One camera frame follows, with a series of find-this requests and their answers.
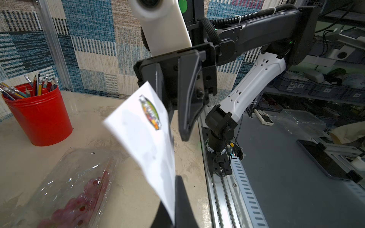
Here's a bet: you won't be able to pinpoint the white remote control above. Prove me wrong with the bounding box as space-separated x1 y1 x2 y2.
254 109 274 126

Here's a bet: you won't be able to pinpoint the pencils in red cup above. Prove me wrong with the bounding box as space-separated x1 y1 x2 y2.
1 73 60 101

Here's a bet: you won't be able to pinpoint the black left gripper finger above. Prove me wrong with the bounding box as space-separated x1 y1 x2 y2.
150 175 199 228

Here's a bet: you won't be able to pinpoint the clear plastic box on floor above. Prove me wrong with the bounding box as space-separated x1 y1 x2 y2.
276 109 327 137

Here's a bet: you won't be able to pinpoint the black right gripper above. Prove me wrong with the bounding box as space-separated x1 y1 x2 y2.
134 43 217 142

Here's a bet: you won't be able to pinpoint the clear box of red grapes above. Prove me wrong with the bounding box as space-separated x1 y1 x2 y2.
1 148 122 228

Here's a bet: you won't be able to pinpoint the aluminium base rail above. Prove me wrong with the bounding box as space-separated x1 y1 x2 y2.
198 107 268 228

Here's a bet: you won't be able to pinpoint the red pencil cup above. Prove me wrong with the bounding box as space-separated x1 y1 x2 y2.
2 88 73 146

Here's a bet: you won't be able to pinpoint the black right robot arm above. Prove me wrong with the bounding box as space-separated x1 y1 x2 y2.
134 4 321 176

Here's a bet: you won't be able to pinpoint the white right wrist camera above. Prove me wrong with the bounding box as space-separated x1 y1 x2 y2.
129 0 192 57

